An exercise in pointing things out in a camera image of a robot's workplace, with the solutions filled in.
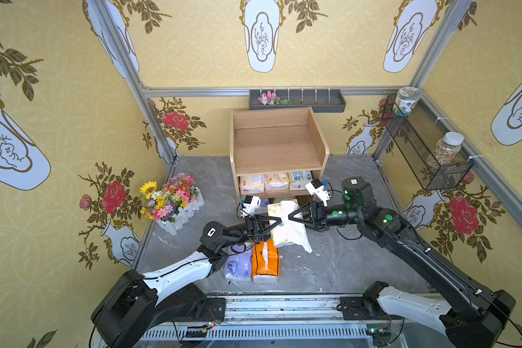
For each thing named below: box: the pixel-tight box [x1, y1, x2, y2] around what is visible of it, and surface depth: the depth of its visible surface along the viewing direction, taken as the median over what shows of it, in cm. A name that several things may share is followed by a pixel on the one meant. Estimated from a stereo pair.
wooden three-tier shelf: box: [229, 106, 330, 203], surface depth 84 cm
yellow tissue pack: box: [267, 200, 313, 254], surface depth 61 cm
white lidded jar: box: [393, 86, 422, 117], surface depth 87 cm
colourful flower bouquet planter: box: [139, 173, 206, 236], surface depth 87 cm
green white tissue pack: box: [290, 170, 314, 191], surface depth 86 cm
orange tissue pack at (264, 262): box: [250, 238, 280, 284], surface depth 79 cm
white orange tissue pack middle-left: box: [239, 174, 267, 196], surface depth 84 cm
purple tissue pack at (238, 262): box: [224, 242, 253, 281], surface depth 81 cm
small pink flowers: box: [257, 90, 291, 106], surface depth 89 cm
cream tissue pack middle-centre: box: [265, 172, 289, 192], surface depth 86 cm
